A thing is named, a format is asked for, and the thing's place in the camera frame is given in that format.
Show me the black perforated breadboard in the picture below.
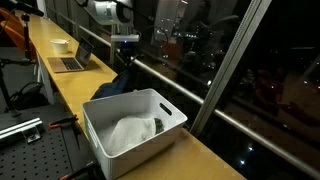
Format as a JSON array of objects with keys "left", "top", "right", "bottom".
[{"left": 0, "top": 128, "right": 82, "bottom": 180}]

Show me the white paper bowl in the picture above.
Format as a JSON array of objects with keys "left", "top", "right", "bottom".
[{"left": 51, "top": 39, "right": 69, "bottom": 54}]

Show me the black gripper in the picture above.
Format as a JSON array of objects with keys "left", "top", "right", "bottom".
[{"left": 116, "top": 41, "right": 136, "bottom": 69}]

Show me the orange chair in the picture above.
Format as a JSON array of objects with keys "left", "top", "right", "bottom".
[{"left": 0, "top": 8, "right": 26, "bottom": 53}]

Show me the white towel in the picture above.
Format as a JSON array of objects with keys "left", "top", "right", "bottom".
[{"left": 106, "top": 116, "right": 156, "bottom": 156}]

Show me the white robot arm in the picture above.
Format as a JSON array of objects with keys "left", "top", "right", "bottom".
[{"left": 75, "top": 0, "right": 140, "bottom": 45}]

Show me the black camera tripod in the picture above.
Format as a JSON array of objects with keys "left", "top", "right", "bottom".
[{"left": 0, "top": 0, "right": 44, "bottom": 117}]

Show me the white plastic storage box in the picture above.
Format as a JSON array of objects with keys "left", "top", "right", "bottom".
[{"left": 82, "top": 89, "right": 187, "bottom": 180}]

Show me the dark green object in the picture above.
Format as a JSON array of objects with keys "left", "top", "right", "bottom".
[{"left": 154, "top": 118, "right": 164, "bottom": 134}]

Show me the silver window handrail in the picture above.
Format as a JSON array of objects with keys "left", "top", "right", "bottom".
[{"left": 46, "top": 6, "right": 320, "bottom": 180}]

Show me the orange handled clamp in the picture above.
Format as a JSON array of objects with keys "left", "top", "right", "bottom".
[{"left": 48, "top": 115, "right": 78, "bottom": 129}]

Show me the silver open laptop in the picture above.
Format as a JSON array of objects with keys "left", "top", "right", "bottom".
[{"left": 48, "top": 38, "right": 94, "bottom": 73}]

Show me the dark navy cloth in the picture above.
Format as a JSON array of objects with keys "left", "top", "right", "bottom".
[{"left": 91, "top": 70, "right": 136, "bottom": 100}]

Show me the silver aluminium rail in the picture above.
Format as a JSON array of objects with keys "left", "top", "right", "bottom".
[{"left": 0, "top": 118, "right": 43, "bottom": 143}]

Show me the black cable bundle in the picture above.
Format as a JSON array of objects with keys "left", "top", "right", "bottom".
[{"left": 9, "top": 81, "right": 50, "bottom": 110}]

